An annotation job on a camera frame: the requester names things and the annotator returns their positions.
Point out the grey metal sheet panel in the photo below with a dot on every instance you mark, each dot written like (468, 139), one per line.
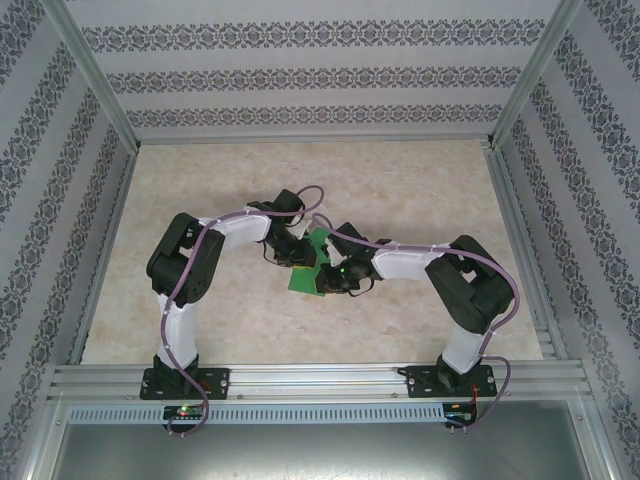
(320, 450)

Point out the left small circuit board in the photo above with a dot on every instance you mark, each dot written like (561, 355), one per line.
(185, 411)

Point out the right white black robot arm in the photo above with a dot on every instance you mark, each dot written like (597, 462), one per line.
(405, 262)

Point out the aluminium side rail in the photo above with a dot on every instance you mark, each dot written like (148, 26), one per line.
(106, 255)
(512, 210)

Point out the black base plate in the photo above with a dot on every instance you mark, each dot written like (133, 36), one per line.
(415, 382)
(220, 382)

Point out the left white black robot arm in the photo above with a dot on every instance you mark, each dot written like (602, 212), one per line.
(235, 230)

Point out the small circuit board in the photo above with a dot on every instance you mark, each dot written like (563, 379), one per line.
(185, 411)
(460, 416)

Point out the long aluminium mounting rail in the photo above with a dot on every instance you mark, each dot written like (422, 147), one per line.
(320, 380)

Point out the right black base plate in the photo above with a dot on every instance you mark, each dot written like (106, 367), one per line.
(415, 382)

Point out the right small circuit board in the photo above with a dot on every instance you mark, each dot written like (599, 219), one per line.
(460, 416)

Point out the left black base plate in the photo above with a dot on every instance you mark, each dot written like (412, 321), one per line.
(220, 382)

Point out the aluminium frame post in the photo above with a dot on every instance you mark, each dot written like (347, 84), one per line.
(533, 70)
(91, 70)

